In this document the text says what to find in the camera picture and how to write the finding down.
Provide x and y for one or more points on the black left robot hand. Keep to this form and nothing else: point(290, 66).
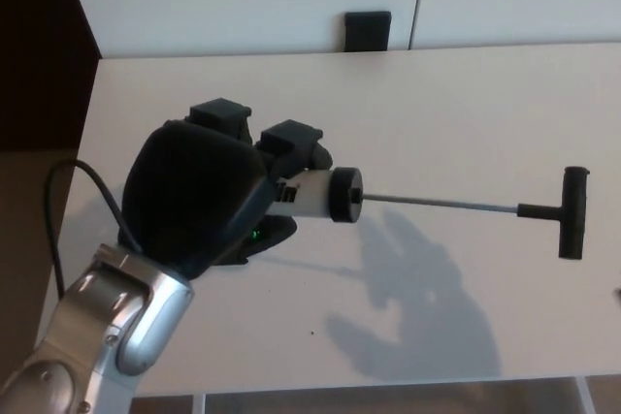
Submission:
point(189, 191)

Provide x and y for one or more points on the white Franklin air pump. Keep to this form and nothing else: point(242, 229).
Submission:
point(315, 191)

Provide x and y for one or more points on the dark brown cabinet panel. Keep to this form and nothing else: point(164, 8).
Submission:
point(34, 45)

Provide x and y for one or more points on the white desk leg frame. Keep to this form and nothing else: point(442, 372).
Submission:
point(584, 394)
point(199, 404)

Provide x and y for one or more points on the black rectangular bracket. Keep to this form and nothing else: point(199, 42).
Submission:
point(367, 31)

